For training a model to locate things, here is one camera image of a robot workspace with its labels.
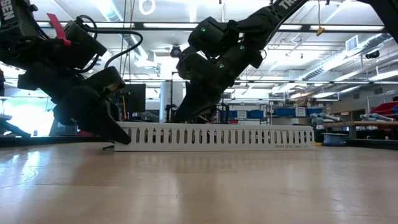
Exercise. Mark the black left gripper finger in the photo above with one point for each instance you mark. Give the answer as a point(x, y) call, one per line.
point(81, 115)
point(105, 81)

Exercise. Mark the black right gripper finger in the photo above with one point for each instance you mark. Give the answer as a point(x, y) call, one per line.
point(211, 105)
point(189, 105)

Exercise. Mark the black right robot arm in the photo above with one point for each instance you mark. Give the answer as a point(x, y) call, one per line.
point(264, 21)

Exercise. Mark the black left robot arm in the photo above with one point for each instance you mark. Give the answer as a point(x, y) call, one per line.
point(18, 46)

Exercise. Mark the red cabinet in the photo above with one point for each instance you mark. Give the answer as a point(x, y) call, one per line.
point(84, 133)

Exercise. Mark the black monitor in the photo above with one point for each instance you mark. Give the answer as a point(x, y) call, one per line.
point(135, 99)

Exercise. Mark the shelf with blue bins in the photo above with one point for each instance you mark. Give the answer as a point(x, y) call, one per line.
point(283, 112)

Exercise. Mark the yellow hanging connector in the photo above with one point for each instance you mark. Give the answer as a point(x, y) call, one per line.
point(320, 30)

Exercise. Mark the grey padded roll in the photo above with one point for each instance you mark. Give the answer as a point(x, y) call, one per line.
point(376, 117)
point(326, 117)

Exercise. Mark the black ceiling device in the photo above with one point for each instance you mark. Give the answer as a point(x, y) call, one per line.
point(372, 54)

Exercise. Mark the wooden workbench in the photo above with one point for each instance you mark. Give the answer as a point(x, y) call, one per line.
point(373, 124)

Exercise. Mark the red storage bins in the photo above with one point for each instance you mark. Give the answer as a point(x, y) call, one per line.
point(384, 109)

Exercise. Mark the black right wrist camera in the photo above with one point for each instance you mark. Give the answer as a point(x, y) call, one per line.
point(186, 63)

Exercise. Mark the round black ceiling camera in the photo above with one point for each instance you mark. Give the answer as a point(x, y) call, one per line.
point(175, 51)

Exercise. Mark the black aluminium table frame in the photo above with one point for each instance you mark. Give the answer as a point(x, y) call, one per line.
point(373, 143)

